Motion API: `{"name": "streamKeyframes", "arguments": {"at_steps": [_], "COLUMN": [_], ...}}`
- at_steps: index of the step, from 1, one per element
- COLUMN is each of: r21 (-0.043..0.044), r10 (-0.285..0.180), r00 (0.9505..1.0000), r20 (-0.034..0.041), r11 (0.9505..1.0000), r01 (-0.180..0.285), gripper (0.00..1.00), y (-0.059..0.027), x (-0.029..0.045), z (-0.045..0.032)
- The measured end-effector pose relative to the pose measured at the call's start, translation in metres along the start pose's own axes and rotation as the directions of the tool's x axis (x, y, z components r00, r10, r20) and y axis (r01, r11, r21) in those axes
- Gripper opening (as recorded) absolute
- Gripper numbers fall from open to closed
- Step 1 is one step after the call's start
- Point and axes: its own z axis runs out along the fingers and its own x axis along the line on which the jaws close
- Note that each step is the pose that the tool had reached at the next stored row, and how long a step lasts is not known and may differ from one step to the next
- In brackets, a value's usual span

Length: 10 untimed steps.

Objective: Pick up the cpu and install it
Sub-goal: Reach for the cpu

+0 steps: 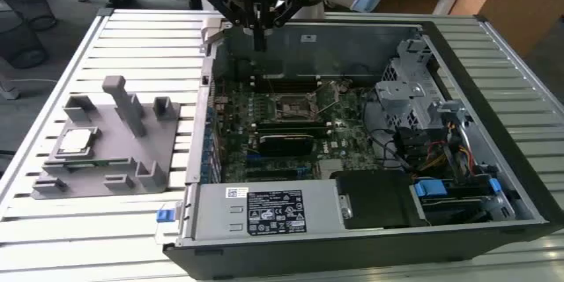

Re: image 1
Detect metal socket cover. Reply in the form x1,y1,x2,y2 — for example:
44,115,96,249
311,79,345,114

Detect silver CPU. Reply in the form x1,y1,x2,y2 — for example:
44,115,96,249
59,129,95,155

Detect CPU socket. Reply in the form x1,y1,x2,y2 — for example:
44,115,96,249
272,93,324,123

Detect grey case latch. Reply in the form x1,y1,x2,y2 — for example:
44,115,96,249
200,17,227,55

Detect black RAM slot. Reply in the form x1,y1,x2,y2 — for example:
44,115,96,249
255,121,332,127
249,80,321,85
249,76,321,81
249,83,321,88
249,87,321,92

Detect silver drive cage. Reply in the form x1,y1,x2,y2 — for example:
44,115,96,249
373,38,448,133

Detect black expansion card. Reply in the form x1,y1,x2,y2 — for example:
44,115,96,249
259,134,315,158

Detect green motherboard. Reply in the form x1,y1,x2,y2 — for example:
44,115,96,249
209,75,384,184

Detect black mesh bin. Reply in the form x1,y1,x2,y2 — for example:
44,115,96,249
0,7,48,69
17,0,59,31

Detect silver chipset heatsink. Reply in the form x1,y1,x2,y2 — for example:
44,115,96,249
317,159,347,179

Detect grey parts rack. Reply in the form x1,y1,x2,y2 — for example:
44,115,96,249
29,75,181,201

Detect grey metal leg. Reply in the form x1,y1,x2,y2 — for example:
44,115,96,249
0,63,21,100

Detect green RAM stick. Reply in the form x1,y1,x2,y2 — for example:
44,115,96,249
64,159,133,168

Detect black plastic shroud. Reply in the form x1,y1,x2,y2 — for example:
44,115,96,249
329,169,429,230

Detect grey power supply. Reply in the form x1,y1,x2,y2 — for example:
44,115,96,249
187,179,344,242

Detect black rating label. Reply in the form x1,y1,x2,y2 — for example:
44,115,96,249
245,189,308,237

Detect blue disk carrier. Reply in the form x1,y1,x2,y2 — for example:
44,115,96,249
412,178,503,202

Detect blue release latch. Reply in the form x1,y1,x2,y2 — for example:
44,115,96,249
156,207,179,224

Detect black open PC case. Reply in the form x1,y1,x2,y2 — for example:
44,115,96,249
161,14,564,280

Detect yellow red wire bundle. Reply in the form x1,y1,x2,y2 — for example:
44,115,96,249
420,120,481,179

